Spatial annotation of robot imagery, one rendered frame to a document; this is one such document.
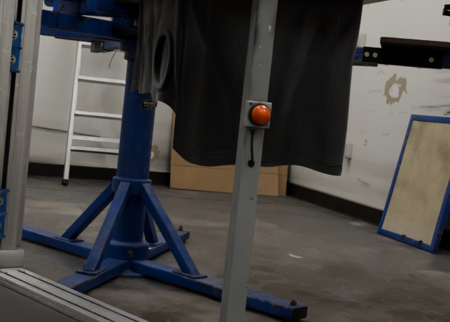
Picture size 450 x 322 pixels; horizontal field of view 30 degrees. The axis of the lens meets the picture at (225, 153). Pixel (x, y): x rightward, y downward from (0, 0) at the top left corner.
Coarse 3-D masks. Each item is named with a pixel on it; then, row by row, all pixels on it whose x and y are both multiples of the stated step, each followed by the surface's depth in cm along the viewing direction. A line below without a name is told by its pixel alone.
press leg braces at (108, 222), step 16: (112, 192) 327; (128, 192) 313; (144, 192) 315; (96, 208) 333; (112, 208) 306; (160, 208) 312; (80, 224) 339; (112, 224) 300; (144, 224) 346; (160, 224) 309; (80, 240) 345; (96, 240) 295; (176, 240) 305; (96, 256) 290; (176, 256) 303; (80, 272) 285; (96, 272) 285; (176, 272) 300; (192, 272) 298
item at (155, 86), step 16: (144, 0) 219; (160, 0) 204; (176, 0) 187; (144, 16) 219; (160, 16) 206; (176, 16) 186; (144, 32) 219; (160, 32) 198; (144, 48) 221; (160, 48) 201; (144, 64) 220; (160, 64) 202; (144, 80) 219; (160, 80) 198; (160, 96) 195; (176, 96) 191
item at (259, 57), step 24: (264, 0) 160; (264, 24) 160; (264, 48) 161; (264, 72) 161; (264, 96) 162; (240, 120) 164; (240, 144) 163; (240, 168) 162; (240, 192) 162; (240, 216) 162; (240, 240) 163; (240, 264) 163; (240, 288) 163; (240, 312) 164
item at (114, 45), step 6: (90, 42) 445; (96, 42) 416; (102, 42) 398; (108, 42) 385; (114, 42) 372; (90, 48) 436; (96, 48) 415; (102, 48) 398; (108, 48) 386; (114, 48) 381
